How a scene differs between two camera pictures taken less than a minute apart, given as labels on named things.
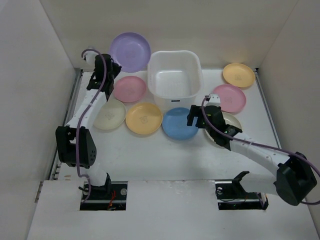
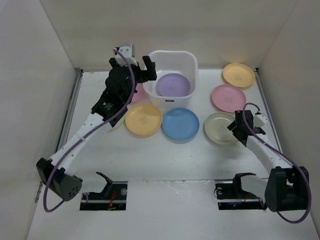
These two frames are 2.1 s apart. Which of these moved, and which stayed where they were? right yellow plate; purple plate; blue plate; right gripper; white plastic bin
Moved: right gripper; purple plate
Stayed: blue plate; white plastic bin; right yellow plate
